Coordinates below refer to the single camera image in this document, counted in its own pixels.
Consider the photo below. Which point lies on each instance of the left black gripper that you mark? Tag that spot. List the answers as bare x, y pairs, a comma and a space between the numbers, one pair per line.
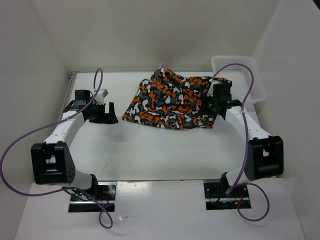
105, 118

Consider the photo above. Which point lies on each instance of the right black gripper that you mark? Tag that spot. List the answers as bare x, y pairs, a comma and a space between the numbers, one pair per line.
205, 110

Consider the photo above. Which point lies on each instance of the orange camouflage shorts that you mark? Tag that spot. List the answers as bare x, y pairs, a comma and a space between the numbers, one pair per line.
170, 101

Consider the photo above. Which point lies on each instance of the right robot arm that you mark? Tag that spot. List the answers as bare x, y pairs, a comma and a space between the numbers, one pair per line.
263, 154

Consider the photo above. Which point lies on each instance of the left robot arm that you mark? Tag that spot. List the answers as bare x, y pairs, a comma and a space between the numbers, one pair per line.
82, 181

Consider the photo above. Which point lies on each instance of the white plastic basket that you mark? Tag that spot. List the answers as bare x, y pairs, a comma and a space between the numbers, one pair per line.
243, 73

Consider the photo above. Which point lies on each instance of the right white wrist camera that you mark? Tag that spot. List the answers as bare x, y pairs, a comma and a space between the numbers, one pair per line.
213, 81

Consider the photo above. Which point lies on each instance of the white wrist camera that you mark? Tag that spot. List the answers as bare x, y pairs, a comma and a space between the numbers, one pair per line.
213, 81
100, 96

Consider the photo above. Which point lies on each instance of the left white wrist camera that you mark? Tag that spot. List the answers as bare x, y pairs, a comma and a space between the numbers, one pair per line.
100, 96

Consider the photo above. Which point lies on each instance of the aluminium table edge rail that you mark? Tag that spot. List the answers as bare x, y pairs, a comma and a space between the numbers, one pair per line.
57, 163

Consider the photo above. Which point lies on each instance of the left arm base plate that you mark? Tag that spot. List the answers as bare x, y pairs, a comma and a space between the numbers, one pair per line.
105, 195

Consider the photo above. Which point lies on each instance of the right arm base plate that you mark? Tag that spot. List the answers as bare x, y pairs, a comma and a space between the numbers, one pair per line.
216, 199

